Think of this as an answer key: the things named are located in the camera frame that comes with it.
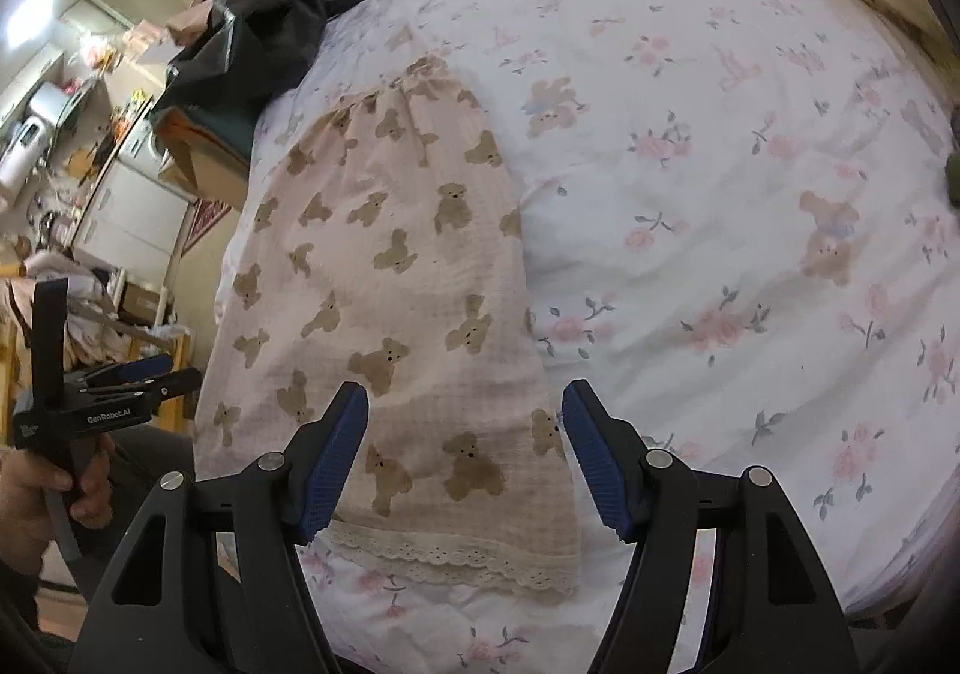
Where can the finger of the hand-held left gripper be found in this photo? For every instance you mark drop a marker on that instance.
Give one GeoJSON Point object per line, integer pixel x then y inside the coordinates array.
{"type": "Point", "coordinates": [172, 383]}
{"type": "Point", "coordinates": [142, 368]}

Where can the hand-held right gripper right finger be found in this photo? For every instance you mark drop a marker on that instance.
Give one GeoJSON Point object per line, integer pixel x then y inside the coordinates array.
{"type": "Point", "coordinates": [592, 456]}

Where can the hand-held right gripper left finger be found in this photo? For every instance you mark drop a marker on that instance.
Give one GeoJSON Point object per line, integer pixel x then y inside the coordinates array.
{"type": "Point", "coordinates": [337, 464]}

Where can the beige bear print pants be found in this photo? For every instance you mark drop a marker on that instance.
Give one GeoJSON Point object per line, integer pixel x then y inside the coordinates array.
{"type": "Point", "coordinates": [375, 269]}

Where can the person's left hand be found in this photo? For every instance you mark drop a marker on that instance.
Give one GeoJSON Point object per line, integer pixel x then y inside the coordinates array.
{"type": "Point", "coordinates": [26, 501]}

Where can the cardboard box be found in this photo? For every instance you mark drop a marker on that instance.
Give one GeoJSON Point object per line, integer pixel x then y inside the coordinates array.
{"type": "Point", "coordinates": [141, 303]}

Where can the white kitchen cabinet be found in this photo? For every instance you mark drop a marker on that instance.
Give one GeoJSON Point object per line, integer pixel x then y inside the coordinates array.
{"type": "Point", "coordinates": [135, 209]}

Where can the red patterned rug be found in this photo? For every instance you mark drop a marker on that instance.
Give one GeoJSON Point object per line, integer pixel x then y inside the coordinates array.
{"type": "Point", "coordinates": [206, 222]}

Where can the green and orange cloth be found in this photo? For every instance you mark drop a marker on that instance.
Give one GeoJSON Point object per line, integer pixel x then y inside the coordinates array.
{"type": "Point", "coordinates": [202, 127]}

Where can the floral bear print bed sheet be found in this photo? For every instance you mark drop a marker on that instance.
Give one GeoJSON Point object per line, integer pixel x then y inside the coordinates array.
{"type": "Point", "coordinates": [675, 119]}

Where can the black shiny cloth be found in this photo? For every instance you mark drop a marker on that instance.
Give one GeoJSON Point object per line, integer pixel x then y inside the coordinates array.
{"type": "Point", "coordinates": [270, 22]}

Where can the dark green cloth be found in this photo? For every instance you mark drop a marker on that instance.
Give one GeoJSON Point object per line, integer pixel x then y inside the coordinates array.
{"type": "Point", "coordinates": [955, 179]}

